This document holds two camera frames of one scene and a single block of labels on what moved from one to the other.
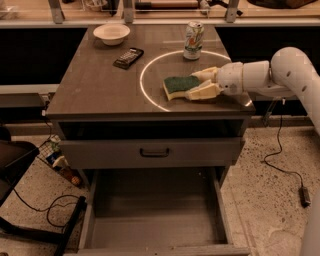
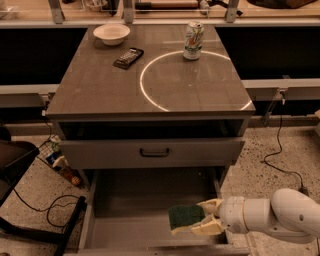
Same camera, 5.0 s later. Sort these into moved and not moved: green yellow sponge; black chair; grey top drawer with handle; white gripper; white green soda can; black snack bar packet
Moved: white gripper; green yellow sponge
Not moved: black snack bar packet; grey top drawer with handle; white green soda can; black chair
